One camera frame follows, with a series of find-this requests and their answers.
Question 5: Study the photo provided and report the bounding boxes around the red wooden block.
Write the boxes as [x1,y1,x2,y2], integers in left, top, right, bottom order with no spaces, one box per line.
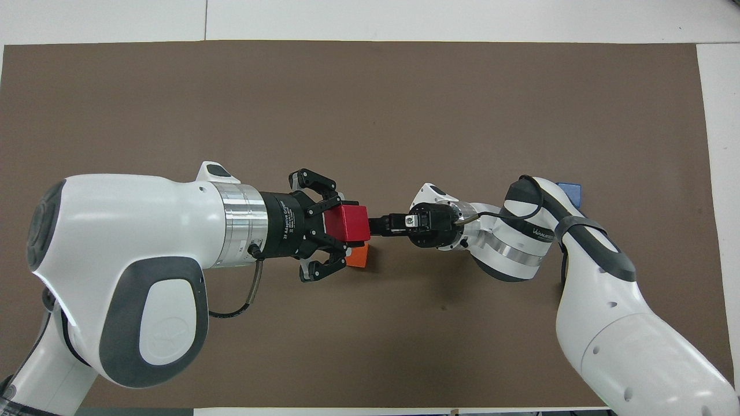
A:
[322,203,371,243]

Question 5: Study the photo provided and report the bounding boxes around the brown table mat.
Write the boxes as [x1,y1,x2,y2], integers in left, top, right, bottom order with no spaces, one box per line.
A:
[0,40,735,408]

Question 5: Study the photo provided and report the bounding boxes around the blue wooden block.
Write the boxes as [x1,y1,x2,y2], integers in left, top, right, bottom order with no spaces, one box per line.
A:
[556,182,582,209]

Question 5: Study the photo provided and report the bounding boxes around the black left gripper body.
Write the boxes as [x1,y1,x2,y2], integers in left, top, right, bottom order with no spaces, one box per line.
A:
[258,191,325,259]

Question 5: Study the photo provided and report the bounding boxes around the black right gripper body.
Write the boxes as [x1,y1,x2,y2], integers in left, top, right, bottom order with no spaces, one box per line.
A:
[405,202,464,250]

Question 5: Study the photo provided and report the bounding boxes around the orange wooden block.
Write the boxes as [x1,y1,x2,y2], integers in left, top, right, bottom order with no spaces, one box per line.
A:
[345,242,369,269]

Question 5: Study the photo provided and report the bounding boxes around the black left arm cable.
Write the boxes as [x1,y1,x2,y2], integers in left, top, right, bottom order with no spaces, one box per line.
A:
[209,244,266,319]

